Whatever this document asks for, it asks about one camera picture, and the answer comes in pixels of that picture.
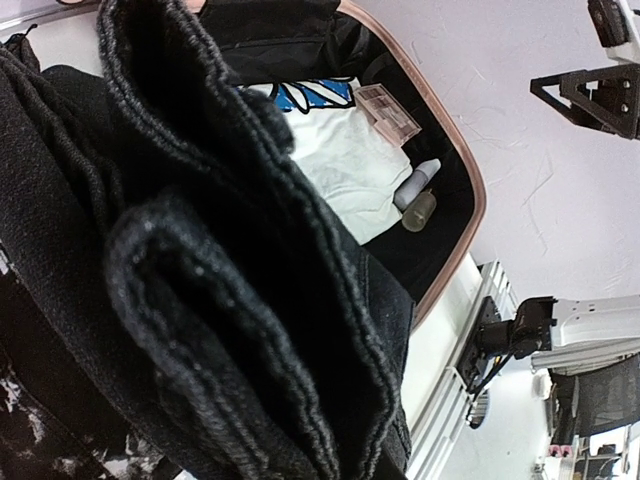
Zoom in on white tube bottle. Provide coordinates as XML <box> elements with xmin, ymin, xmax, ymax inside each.
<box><xmin>393</xmin><ymin>159</ymin><xmax>441</xmax><ymax>211</ymax></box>

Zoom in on black white patterned garment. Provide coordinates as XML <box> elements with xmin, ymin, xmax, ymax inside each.
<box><xmin>1</xmin><ymin>258</ymin><xmax>180</xmax><ymax>479</ymax></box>

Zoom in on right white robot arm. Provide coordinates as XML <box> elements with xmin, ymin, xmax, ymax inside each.
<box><xmin>505</xmin><ymin>63</ymin><xmax>639</xmax><ymax>358</ymax></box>

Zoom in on white cloth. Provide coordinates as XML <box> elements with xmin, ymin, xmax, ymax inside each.
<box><xmin>250</xmin><ymin>77</ymin><xmax>412</xmax><ymax>244</ymax></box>

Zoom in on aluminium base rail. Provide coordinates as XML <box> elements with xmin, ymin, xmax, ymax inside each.
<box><xmin>401</xmin><ymin>256</ymin><xmax>515</xmax><ymax>479</ymax></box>

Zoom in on small translucent amber bottle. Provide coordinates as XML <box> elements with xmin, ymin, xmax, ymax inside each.
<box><xmin>401</xmin><ymin>189</ymin><xmax>437</xmax><ymax>233</ymax></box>

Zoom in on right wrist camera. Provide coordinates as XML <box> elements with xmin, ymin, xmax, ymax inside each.
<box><xmin>587</xmin><ymin>0</ymin><xmax>639</xmax><ymax>64</ymax></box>

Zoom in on pink hard-shell suitcase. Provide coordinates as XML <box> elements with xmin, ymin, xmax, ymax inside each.
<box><xmin>54</xmin><ymin>0</ymin><xmax>488</xmax><ymax>326</ymax></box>

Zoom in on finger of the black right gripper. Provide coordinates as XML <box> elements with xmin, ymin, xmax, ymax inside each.
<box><xmin>530</xmin><ymin>64</ymin><xmax>639</xmax><ymax>140</ymax></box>

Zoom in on dark jeans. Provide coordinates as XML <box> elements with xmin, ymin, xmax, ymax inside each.
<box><xmin>1</xmin><ymin>1</ymin><xmax>412</xmax><ymax>479</ymax></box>

